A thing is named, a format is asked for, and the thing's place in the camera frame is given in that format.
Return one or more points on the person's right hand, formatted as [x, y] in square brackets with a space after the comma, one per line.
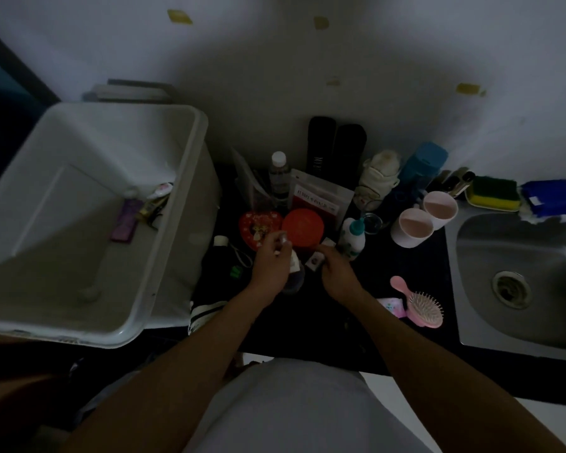
[342, 280]

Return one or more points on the cream plush covered bottle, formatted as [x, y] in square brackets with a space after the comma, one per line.
[379, 176]

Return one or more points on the blue scouring pad pack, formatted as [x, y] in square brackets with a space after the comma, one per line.
[554, 195]

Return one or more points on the person's left forearm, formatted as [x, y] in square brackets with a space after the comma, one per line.
[170, 386]

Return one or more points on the zip pouch red label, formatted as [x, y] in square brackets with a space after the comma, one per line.
[320, 198]

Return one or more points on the yellow green sponge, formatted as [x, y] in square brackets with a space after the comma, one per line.
[493, 191]

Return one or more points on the gold foil packet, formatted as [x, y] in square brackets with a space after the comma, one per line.
[153, 206]

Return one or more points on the pink white small bottle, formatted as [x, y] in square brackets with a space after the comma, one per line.
[280, 240]
[160, 190]

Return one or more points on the white cup pink inside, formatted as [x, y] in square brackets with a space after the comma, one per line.
[412, 228]
[441, 209]

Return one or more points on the clear cotton swab box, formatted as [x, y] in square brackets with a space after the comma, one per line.
[296, 278]

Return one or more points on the white lotion bottle teal cap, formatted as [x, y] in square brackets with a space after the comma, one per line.
[351, 240]

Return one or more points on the pink hairbrush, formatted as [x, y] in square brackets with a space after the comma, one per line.
[424, 308]

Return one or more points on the small glass bowl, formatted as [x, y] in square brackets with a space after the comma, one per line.
[373, 224]

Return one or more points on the pink tissue pack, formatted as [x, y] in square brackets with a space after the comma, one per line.
[391, 306]

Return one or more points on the steel sink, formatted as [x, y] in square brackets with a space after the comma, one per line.
[523, 259]

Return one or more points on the person's left hand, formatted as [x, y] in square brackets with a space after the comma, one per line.
[271, 273]

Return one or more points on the small green white tube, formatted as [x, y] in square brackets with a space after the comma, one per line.
[236, 272]

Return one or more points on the person's right forearm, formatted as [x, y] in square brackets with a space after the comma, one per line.
[453, 382]

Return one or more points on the purple packet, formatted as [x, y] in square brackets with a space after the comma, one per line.
[125, 221]

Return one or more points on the black table countertop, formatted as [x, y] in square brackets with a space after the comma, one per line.
[405, 344]

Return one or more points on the cream umbrella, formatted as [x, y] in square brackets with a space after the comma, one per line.
[207, 316]

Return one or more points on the white plastic storage bin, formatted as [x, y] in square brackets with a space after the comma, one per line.
[75, 183]

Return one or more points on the white rag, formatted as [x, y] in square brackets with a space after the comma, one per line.
[537, 218]

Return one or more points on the person's grey shirt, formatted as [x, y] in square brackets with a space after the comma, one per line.
[302, 410]

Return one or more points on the blue plastic bottle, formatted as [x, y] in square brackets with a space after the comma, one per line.
[424, 162]

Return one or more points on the red heart shaped tin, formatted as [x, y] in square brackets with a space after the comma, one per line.
[254, 226]

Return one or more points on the clear bottle white cap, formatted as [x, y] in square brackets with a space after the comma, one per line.
[279, 176]

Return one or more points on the orange red round jar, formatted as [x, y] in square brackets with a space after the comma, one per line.
[303, 226]

